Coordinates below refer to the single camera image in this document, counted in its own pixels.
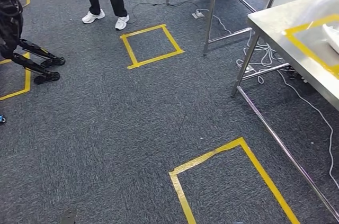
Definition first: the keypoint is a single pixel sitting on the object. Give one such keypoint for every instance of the white curved plastic part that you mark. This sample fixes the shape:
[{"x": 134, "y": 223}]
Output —
[{"x": 332, "y": 38}]

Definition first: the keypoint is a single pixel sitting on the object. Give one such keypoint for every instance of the steel workbench table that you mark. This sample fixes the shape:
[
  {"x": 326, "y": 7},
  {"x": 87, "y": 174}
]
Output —
[{"x": 278, "y": 22}]

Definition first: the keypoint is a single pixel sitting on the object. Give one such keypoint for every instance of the yellow floor tape square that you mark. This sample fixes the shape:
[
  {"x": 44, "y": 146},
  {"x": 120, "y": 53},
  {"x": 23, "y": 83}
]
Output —
[
  {"x": 268, "y": 180},
  {"x": 156, "y": 59}
]

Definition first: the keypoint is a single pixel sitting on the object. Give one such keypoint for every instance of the grey floor power strip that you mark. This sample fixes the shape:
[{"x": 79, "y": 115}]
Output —
[{"x": 198, "y": 14}]

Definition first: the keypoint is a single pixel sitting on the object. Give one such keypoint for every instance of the small yellow table tape square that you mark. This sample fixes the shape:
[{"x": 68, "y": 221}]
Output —
[{"x": 304, "y": 48}]

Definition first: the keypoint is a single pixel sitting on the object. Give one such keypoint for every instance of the black humanoid robot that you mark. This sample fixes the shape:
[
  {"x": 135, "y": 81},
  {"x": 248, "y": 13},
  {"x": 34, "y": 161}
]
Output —
[{"x": 10, "y": 22}]

